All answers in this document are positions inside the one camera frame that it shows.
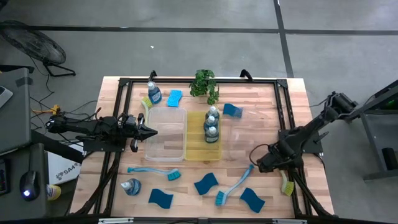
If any large clear plastic bin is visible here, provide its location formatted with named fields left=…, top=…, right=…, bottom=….
left=144, top=106, right=188, bottom=162

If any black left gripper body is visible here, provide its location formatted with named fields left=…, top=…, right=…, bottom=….
left=123, top=113, right=147, bottom=153

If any grey laptop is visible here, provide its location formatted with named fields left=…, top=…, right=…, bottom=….
left=0, top=85, right=14, bottom=109

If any yellow plastic bin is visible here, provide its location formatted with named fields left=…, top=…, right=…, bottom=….
left=185, top=110, right=224, bottom=162

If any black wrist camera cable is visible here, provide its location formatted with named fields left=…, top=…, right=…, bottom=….
left=249, top=142, right=270, bottom=166

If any clear handled plastic container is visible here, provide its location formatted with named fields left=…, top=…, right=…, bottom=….
left=222, top=104, right=264, bottom=150

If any black box on stand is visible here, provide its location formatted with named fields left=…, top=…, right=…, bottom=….
left=381, top=147, right=398, bottom=171

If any grey metal stand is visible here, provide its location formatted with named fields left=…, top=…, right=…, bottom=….
left=354, top=79, right=398, bottom=182

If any yellow-green dish brush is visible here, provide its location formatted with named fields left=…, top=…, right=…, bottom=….
left=141, top=95, right=154, bottom=110
left=279, top=169, right=295, bottom=197

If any black floor fan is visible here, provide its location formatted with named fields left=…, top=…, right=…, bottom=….
left=0, top=20, right=77, bottom=78

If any dark desk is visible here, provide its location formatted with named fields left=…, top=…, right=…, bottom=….
left=0, top=142, right=50, bottom=220

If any blue bristle dish brush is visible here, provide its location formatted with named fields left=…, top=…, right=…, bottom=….
left=126, top=166, right=182, bottom=182
left=215, top=164, right=255, bottom=207

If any white metal bracket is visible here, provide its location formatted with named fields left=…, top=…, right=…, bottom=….
left=98, top=217, right=134, bottom=224
left=272, top=218, right=307, bottom=224

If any black aluminium rig frame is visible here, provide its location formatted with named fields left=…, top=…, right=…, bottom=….
left=67, top=76, right=336, bottom=224

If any yellow clamp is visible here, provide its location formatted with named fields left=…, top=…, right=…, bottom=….
left=30, top=104, right=61, bottom=116

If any white cardboard box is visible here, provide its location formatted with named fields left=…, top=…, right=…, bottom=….
left=45, top=141, right=85, bottom=186

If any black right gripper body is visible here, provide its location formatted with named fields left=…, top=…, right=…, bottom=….
left=257, top=149, right=282, bottom=174

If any blue scrub sponge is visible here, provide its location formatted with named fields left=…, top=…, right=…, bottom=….
left=193, top=172, right=220, bottom=196
left=239, top=187, right=266, bottom=214
left=223, top=103, right=244, bottom=119
left=166, top=89, right=183, bottom=108
left=147, top=188, right=174, bottom=210

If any black computer mouse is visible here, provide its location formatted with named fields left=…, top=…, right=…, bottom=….
left=19, top=170, right=41, bottom=202

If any small green artificial plant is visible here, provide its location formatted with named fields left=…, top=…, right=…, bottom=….
left=188, top=68, right=220, bottom=106

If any grey equipment case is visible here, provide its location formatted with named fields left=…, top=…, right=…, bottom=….
left=0, top=67, right=32, bottom=156

